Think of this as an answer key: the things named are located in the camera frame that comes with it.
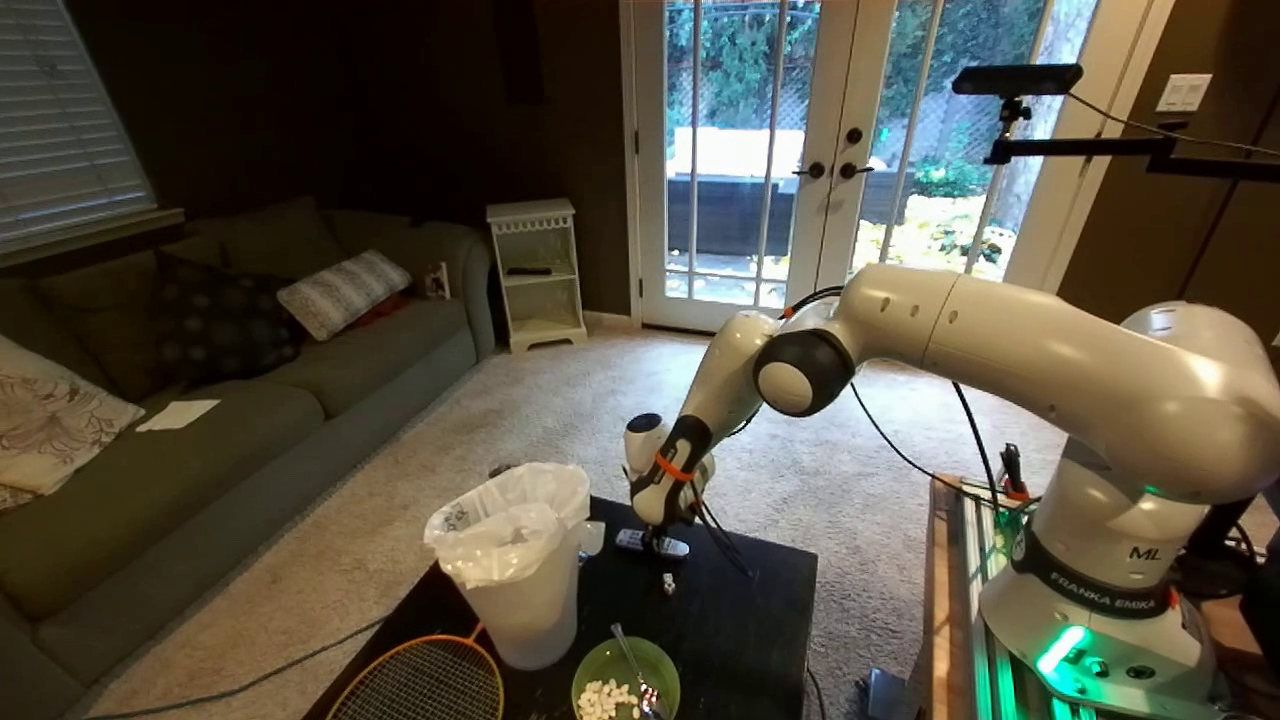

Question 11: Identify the green plate with food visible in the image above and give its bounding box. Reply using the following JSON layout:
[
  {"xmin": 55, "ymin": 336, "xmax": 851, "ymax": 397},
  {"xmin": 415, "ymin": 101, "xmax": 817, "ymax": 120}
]
[{"xmin": 570, "ymin": 638, "xmax": 681, "ymax": 720}]

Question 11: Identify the grey remote controller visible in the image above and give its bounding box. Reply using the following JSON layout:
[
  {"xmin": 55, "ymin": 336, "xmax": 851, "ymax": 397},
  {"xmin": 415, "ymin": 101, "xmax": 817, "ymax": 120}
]
[{"xmin": 615, "ymin": 528, "xmax": 691, "ymax": 560}]

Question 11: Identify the green sofa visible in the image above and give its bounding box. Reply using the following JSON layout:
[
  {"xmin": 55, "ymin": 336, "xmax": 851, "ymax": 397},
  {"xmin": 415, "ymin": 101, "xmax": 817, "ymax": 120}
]
[{"xmin": 0, "ymin": 200, "xmax": 497, "ymax": 720}]

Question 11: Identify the white small shelf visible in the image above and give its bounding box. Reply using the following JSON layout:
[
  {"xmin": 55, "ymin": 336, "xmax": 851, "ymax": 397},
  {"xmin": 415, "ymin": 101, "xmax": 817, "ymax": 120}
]
[{"xmin": 485, "ymin": 200, "xmax": 589, "ymax": 354}]

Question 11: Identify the striped white pillow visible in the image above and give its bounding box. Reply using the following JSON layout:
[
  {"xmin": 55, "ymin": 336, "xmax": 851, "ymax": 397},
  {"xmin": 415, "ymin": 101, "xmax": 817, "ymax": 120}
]
[{"xmin": 275, "ymin": 250, "xmax": 412, "ymax": 340}]

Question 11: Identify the floral cream pillow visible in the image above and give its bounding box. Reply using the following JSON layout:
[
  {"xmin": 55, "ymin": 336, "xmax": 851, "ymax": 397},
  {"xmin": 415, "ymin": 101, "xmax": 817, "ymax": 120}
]
[{"xmin": 0, "ymin": 336, "xmax": 143, "ymax": 507}]

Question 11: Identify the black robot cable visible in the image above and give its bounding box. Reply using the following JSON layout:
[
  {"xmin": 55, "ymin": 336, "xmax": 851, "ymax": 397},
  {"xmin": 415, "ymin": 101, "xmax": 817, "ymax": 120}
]
[{"xmin": 777, "ymin": 279, "xmax": 1006, "ymax": 506}]

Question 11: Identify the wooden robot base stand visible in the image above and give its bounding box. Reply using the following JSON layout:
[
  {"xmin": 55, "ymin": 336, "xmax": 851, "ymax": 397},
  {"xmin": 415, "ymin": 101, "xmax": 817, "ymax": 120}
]
[{"xmin": 914, "ymin": 470, "xmax": 1280, "ymax": 720}]

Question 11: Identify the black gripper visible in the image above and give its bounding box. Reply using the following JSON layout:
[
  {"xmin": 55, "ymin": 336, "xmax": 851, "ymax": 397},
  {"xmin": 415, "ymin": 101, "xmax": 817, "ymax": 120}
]
[{"xmin": 626, "ymin": 471, "xmax": 699, "ymax": 528}]

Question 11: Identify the window blind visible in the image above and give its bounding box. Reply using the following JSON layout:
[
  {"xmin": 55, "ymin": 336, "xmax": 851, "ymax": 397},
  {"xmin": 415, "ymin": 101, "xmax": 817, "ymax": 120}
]
[{"xmin": 0, "ymin": 0, "xmax": 155, "ymax": 251}]

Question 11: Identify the white paper sheet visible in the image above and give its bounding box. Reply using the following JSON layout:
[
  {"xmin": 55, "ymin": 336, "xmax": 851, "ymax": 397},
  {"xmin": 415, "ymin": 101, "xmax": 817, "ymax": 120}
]
[{"xmin": 135, "ymin": 402, "xmax": 220, "ymax": 434}]

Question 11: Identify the white plastic trash bin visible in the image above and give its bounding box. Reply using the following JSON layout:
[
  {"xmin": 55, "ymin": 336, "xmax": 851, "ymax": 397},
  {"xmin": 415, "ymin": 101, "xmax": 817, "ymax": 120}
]
[{"xmin": 422, "ymin": 462, "xmax": 591, "ymax": 674}]

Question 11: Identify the orange badminton racket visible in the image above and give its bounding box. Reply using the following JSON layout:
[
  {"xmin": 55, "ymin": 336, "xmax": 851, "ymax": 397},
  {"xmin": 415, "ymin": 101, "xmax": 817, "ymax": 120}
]
[{"xmin": 324, "ymin": 628, "xmax": 508, "ymax": 720}]

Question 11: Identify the dark patterned pillow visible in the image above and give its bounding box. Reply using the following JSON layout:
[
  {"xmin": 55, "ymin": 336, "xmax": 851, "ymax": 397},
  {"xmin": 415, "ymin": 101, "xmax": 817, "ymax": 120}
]
[{"xmin": 155, "ymin": 251, "xmax": 298, "ymax": 390}]

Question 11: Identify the black coffee table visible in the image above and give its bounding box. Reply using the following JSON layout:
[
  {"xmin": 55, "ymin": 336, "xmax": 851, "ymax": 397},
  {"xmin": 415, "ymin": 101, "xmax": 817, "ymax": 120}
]
[{"xmin": 298, "ymin": 498, "xmax": 819, "ymax": 720}]

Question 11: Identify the white french door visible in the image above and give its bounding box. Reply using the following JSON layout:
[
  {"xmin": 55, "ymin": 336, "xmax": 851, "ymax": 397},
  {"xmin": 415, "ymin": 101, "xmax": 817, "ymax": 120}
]
[{"xmin": 615, "ymin": 0, "xmax": 1176, "ymax": 374}]

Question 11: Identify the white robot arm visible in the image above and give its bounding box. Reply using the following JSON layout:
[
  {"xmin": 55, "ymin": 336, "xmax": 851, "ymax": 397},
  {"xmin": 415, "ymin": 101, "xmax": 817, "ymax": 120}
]
[{"xmin": 626, "ymin": 264, "xmax": 1280, "ymax": 720}]

